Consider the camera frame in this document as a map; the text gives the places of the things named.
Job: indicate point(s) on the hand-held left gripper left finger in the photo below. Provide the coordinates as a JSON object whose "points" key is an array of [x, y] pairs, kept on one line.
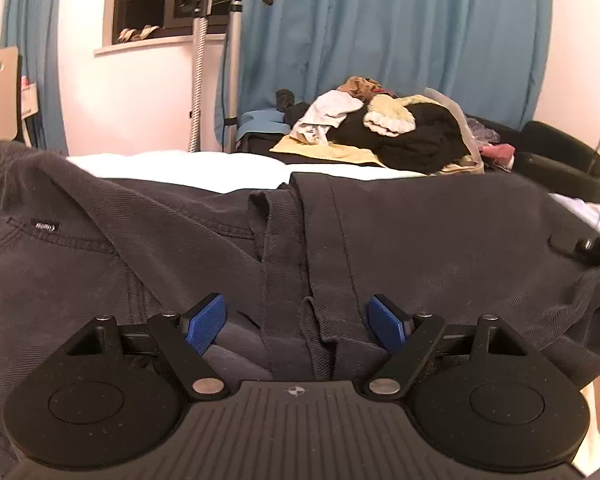
{"points": [[207, 324]]}

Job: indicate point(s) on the yellow cloth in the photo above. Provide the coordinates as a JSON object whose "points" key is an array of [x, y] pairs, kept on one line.
{"points": [[330, 154]]}

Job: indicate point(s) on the black armchair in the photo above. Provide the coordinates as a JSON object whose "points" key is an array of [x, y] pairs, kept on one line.
{"points": [[555, 155]]}

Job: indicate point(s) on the small items on windowsill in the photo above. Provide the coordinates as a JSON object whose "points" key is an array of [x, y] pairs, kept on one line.
{"points": [[137, 34]]}

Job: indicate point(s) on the narrow blue curtain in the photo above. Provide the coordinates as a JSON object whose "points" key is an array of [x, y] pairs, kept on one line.
{"points": [[35, 25]]}

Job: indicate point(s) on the light blue cloth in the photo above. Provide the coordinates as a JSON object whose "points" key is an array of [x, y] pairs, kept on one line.
{"points": [[260, 122]]}

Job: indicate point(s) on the pink garment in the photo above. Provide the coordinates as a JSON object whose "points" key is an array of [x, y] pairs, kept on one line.
{"points": [[500, 152]]}

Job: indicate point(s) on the dark grey sock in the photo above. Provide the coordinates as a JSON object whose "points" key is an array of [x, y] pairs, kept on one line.
{"points": [[286, 100]]}

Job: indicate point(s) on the black clothing heap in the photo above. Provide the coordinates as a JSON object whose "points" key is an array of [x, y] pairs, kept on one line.
{"points": [[425, 140]]}

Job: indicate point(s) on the white garment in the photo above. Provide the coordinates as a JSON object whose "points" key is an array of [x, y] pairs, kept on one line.
{"points": [[327, 112]]}

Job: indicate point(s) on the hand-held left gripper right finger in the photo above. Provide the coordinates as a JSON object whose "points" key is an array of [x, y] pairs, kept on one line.
{"points": [[386, 324]]}

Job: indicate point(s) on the wide blue curtain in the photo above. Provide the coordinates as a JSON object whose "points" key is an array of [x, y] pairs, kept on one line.
{"points": [[380, 25]]}

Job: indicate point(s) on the white box with red mark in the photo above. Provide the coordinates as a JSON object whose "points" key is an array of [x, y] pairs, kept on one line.
{"points": [[29, 97]]}

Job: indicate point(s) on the dark grey pants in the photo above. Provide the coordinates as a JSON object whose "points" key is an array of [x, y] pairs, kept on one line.
{"points": [[430, 240]]}

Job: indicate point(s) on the brown patterned garment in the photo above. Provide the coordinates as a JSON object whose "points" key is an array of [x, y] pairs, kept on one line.
{"points": [[362, 87]]}

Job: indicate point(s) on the cream fuzzy garment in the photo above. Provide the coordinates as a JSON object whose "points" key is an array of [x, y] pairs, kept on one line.
{"points": [[390, 117]]}

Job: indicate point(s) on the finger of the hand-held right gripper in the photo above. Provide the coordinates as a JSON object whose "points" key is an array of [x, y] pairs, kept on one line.
{"points": [[570, 243]]}

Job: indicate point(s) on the garment steamer stand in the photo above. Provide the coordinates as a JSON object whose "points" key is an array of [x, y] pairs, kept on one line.
{"points": [[235, 60]]}

